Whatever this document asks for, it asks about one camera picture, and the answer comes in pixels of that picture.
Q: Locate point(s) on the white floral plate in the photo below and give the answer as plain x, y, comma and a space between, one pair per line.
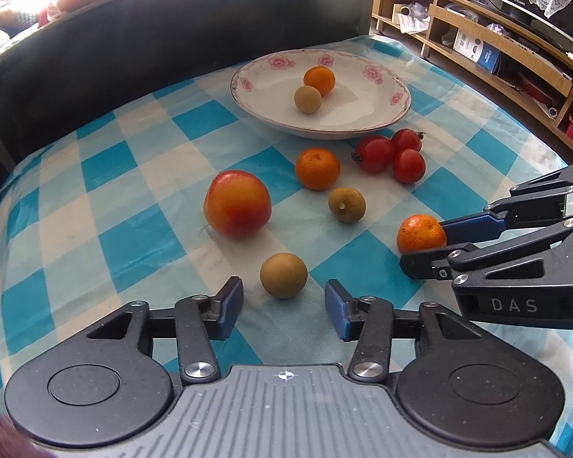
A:
358, 100

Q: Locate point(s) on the tan longan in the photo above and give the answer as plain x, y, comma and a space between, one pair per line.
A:
346, 204
283, 275
307, 99

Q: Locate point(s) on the clear crumpled plastic wrap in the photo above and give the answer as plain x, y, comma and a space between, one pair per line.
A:
497, 29

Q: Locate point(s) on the orange tangerine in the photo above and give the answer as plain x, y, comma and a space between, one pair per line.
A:
416, 231
319, 80
317, 168

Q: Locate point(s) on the red packet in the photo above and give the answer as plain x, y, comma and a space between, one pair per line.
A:
537, 88

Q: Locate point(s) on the blue box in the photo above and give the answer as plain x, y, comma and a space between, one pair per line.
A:
489, 59

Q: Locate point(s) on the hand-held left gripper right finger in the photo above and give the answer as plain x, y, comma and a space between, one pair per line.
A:
338, 310

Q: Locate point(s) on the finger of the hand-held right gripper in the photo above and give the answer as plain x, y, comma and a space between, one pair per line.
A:
477, 226
425, 265

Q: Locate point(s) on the black sofa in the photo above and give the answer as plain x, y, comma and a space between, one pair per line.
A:
148, 47

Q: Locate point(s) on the black television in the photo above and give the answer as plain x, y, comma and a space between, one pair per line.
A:
520, 4

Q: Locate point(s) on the person's left forearm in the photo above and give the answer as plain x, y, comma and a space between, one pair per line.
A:
0, 434

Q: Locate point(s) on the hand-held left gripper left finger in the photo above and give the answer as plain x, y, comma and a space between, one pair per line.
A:
229, 305

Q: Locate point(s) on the blue white checked tablecloth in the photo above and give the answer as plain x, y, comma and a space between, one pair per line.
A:
124, 210

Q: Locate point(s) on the flat white device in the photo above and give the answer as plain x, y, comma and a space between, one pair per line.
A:
463, 9

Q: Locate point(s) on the red tomato with stem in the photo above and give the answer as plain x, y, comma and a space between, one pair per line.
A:
375, 153

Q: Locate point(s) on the red yellow apple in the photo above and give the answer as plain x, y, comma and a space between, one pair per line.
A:
238, 203

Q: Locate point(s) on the white box with black print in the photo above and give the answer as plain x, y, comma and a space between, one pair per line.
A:
468, 43

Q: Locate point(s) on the wooden TV stand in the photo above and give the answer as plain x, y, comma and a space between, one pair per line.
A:
506, 57

